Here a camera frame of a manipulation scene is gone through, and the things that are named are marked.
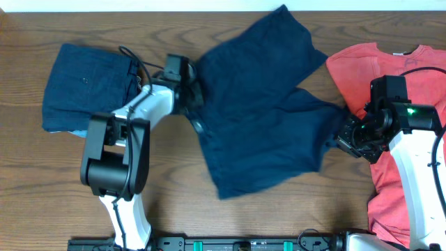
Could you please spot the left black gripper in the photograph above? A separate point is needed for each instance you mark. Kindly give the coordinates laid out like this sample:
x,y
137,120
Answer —
x,y
194,96

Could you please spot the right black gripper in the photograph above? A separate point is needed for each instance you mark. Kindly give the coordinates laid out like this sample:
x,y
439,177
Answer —
x,y
345,141

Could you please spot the navy blue shorts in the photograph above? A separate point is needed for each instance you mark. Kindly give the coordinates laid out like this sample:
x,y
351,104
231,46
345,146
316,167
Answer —
x,y
84,81
257,126

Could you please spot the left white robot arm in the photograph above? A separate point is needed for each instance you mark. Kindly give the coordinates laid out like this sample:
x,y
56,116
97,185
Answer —
x,y
115,162

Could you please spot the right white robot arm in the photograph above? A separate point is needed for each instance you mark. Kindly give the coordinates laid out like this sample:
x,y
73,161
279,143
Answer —
x,y
413,136

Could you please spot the red t-shirt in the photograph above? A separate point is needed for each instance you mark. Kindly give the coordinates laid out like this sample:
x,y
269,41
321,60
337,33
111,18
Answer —
x,y
352,70

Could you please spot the folded navy blue shorts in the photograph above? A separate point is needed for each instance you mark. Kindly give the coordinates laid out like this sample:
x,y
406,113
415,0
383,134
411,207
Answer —
x,y
84,81

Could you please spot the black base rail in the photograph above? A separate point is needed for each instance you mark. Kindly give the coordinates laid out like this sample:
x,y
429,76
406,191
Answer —
x,y
310,242

